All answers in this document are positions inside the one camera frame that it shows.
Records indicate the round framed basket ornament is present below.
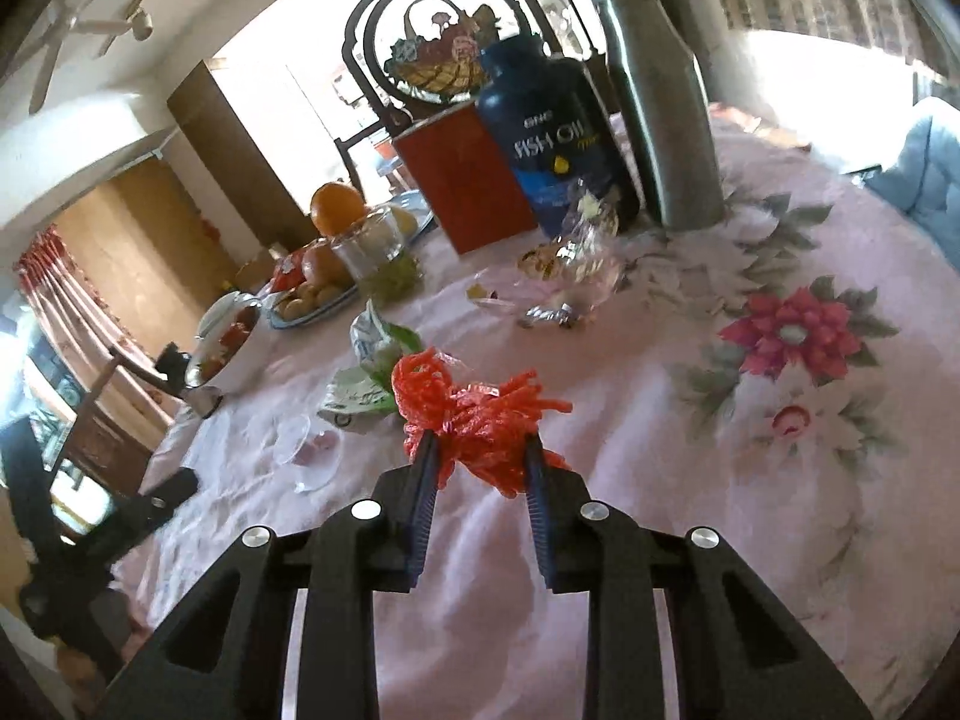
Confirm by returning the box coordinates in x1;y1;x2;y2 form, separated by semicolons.
343;0;593;147

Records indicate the white floral enamel bowl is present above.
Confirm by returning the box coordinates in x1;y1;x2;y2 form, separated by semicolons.
196;291;272;395

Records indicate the grey metal bottle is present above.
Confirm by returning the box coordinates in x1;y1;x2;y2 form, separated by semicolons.
583;0;727;231

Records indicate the clear crinkled plastic wrapper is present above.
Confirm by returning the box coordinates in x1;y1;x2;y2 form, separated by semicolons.
516;191;625;316

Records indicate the pink floral tablecloth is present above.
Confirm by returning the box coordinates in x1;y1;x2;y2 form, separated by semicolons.
112;101;960;720

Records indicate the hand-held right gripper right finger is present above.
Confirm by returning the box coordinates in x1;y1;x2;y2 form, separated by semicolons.
523;435;875;720

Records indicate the pile of red strawberries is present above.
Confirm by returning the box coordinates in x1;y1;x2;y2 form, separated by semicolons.
204;304;260;380

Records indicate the red snack packet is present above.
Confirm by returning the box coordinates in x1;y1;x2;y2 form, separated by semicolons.
270;244;308;293

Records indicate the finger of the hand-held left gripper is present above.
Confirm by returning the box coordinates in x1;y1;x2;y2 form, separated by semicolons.
105;467;200;545

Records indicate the glass cup of tea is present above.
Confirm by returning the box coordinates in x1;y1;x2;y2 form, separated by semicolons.
330;206;425;308

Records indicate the red and white box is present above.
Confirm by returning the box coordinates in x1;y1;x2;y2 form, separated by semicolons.
391;105;541;256

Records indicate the brown wooden wardrobe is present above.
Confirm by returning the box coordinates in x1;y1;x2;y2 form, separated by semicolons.
166;60;320;252

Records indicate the red plastic mesh net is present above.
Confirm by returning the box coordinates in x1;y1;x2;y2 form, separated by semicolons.
390;347;572;500

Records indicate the green and white wrapper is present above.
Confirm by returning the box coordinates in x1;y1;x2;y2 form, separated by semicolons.
317;300;421;432

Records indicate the white ceiling fan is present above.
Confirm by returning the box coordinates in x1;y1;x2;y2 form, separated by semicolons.
26;0;230;115

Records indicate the orange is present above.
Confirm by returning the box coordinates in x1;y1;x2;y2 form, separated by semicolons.
310;181;368;239

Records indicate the pile of small brown fruits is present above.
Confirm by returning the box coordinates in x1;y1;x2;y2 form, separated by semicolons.
276;281;347;320

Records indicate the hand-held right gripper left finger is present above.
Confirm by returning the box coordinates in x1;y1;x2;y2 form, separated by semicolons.
97;431;443;720

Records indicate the red patterned curtain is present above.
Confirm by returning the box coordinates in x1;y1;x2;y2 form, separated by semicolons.
13;225;181;421

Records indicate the silver foil wrapper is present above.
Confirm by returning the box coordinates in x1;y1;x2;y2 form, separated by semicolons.
520;302;580;331

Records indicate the curved wooden chair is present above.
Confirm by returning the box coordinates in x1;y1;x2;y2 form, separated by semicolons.
71;345;188;500

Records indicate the light blue cushion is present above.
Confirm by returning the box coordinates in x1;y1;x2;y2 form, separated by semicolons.
862;96;960;271

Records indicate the blue rimmed fruit plate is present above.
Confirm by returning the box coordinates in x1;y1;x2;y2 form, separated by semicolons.
266;190;437;331

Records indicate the dark wooden dining chair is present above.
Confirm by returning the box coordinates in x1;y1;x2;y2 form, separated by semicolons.
334;111;410;200

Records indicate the clear plastic lid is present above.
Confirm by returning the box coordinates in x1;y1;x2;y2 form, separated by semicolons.
272;414;344;494

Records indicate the dark blue supplement bottle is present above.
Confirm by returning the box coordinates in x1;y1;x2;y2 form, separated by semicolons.
476;36;642;239

